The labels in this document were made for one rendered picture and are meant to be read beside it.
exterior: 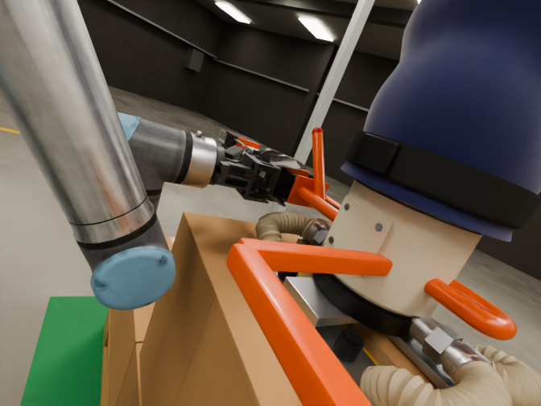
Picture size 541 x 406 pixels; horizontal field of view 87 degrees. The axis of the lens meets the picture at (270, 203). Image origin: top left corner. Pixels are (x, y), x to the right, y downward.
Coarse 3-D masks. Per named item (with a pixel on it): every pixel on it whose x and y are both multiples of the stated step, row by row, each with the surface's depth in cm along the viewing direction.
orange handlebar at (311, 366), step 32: (256, 256) 22; (288, 256) 25; (320, 256) 27; (352, 256) 30; (256, 288) 19; (448, 288) 32; (256, 320) 18; (288, 320) 16; (480, 320) 28; (512, 320) 30; (288, 352) 15; (320, 352) 15; (320, 384) 13; (352, 384) 13
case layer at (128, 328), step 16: (112, 320) 124; (128, 320) 93; (144, 320) 87; (112, 336) 116; (128, 336) 89; (144, 336) 82; (112, 352) 109; (128, 352) 85; (112, 368) 103; (128, 368) 81; (112, 384) 98; (128, 384) 78; (112, 400) 93; (128, 400) 75
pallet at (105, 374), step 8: (104, 328) 140; (104, 336) 135; (104, 344) 131; (104, 352) 128; (104, 360) 125; (104, 368) 122; (104, 376) 119; (104, 384) 116; (104, 392) 113; (104, 400) 111
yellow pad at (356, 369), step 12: (288, 276) 43; (300, 276) 46; (324, 336) 35; (336, 336) 36; (348, 336) 32; (360, 336) 33; (336, 348) 33; (348, 348) 31; (360, 348) 31; (348, 360) 32; (360, 360) 33; (372, 360) 34; (348, 372) 30; (360, 372) 31; (360, 384) 30
